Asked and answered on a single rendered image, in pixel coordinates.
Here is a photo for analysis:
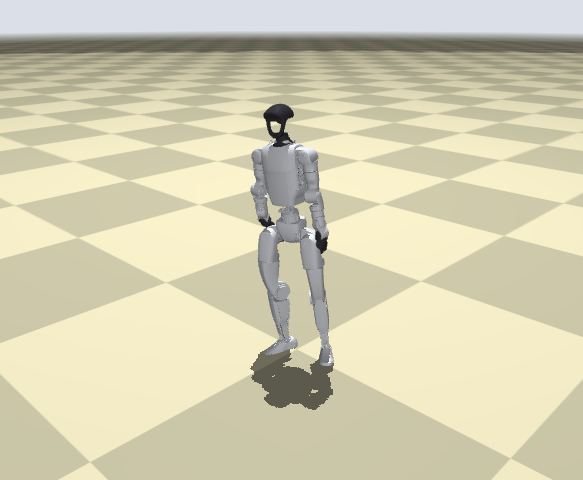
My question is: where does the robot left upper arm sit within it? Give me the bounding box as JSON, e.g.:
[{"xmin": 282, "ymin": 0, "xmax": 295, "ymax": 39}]
[{"xmin": 295, "ymin": 147, "xmax": 320, "ymax": 203}]

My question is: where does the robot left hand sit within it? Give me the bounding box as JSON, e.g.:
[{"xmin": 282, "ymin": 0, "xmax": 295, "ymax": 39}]
[{"xmin": 315, "ymin": 231, "xmax": 328, "ymax": 254}]

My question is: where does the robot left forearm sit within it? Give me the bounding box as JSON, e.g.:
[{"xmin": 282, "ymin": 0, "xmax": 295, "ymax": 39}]
[{"xmin": 310, "ymin": 189, "xmax": 329, "ymax": 240}]

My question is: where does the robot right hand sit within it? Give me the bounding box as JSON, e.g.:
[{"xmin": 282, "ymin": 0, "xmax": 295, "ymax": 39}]
[{"xmin": 259, "ymin": 217, "xmax": 284, "ymax": 242}]

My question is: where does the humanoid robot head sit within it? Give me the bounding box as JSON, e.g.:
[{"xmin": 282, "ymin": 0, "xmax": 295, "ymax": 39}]
[{"xmin": 263, "ymin": 104, "xmax": 295, "ymax": 147}]

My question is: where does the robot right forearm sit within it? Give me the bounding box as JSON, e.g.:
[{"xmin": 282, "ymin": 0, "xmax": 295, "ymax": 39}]
[{"xmin": 250, "ymin": 188, "xmax": 270, "ymax": 223}]

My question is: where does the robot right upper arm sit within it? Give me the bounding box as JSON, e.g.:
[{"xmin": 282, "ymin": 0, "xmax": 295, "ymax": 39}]
[{"xmin": 250, "ymin": 146, "xmax": 267, "ymax": 197}]

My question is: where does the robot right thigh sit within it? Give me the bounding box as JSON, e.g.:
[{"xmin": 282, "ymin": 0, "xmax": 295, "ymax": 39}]
[{"xmin": 258, "ymin": 225, "xmax": 290, "ymax": 300}]

